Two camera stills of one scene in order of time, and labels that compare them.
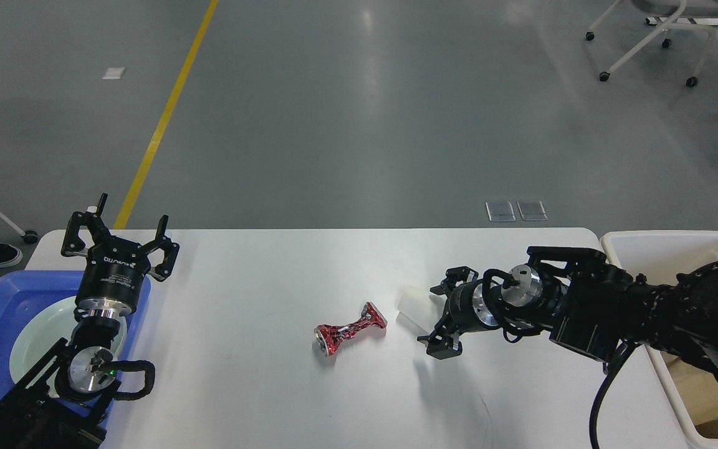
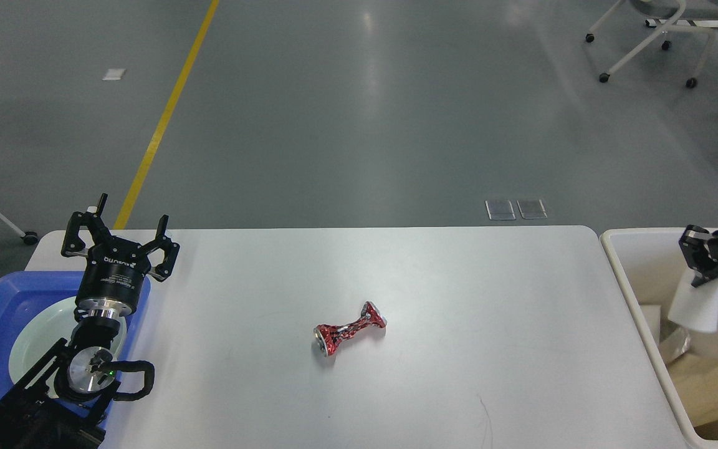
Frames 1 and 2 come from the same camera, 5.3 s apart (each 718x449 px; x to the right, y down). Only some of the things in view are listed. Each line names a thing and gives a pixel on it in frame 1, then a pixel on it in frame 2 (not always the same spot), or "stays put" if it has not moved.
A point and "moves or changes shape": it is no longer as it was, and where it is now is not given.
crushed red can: x=327 y=336 stays put
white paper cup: x=419 y=307 moves or changes shape
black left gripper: x=114 y=269 stays put
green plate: x=40 y=335 stays put
